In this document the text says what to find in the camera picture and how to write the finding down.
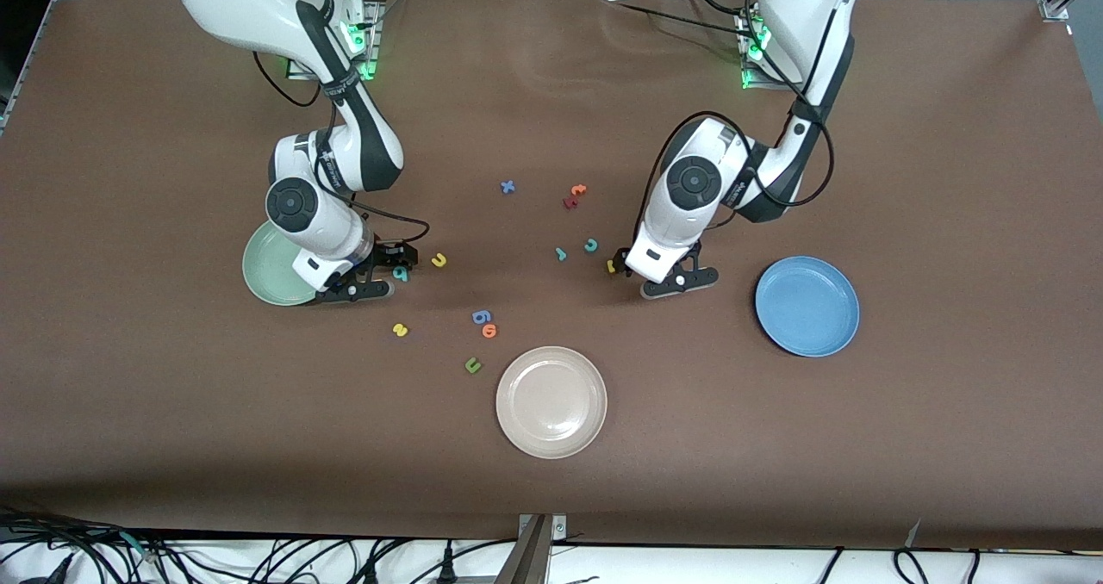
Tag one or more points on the blue plate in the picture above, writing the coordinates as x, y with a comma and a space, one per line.
807, 307

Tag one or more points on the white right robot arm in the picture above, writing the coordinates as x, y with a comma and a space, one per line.
258, 7

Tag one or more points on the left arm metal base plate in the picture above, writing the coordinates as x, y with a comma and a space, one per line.
754, 84

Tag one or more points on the white tape piece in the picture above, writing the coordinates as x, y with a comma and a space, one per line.
913, 534

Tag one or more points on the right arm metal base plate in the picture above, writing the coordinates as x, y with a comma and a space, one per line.
376, 24

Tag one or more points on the blue foam letter g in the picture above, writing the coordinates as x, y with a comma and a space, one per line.
476, 313

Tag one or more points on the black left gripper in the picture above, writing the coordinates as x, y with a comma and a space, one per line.
620, 257

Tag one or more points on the pale green plate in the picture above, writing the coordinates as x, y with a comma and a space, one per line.
267, 270

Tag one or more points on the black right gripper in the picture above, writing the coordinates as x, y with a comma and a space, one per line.
389, 253

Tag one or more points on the aluminium profile bracket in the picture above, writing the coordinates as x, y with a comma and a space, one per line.
534, 554

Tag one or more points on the beige plate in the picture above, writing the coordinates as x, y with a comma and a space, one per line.
551, 402

